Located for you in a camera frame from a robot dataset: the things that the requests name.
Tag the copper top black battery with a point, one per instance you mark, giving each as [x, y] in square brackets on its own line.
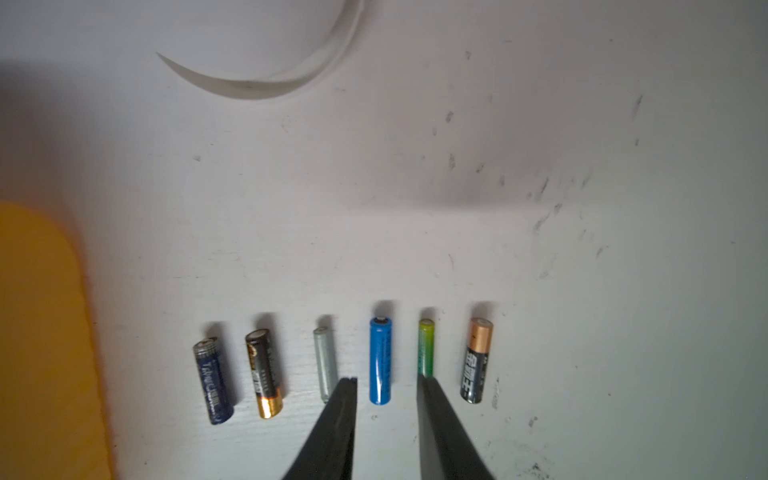
[476, 360]

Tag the dark blue AA battery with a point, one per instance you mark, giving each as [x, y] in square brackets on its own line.
[380, 360]

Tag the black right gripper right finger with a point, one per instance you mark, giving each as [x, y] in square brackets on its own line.
[446, 450]

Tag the pale green white battery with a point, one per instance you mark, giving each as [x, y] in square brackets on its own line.
[325, 361]

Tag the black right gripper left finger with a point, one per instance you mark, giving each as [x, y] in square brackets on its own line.
[329, 449]

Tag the black gold AAA battery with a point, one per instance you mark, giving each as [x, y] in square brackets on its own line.
[264, 373]

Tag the blue AAA battery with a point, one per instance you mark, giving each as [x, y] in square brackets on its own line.
[210, 372]

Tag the yellow plastic storage box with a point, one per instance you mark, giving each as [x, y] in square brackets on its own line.
[52, 417]

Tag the white cup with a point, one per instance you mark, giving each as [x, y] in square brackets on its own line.
[263, 50]

